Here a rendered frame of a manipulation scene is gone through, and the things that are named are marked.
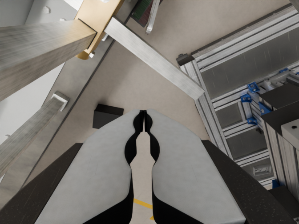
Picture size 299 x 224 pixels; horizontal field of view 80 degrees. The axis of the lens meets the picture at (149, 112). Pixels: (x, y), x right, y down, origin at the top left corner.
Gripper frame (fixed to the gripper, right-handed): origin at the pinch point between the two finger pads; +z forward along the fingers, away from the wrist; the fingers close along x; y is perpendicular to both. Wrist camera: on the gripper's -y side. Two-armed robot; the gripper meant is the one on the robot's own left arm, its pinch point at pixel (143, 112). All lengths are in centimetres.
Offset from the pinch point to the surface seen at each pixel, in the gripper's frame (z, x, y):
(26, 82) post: 4.7, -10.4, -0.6
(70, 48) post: 12.8, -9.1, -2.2
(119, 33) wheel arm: 25.7, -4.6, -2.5
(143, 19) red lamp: 41.3, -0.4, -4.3
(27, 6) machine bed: 48, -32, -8
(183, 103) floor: 112, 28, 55
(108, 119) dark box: 99, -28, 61
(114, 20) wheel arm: 25.7, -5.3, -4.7
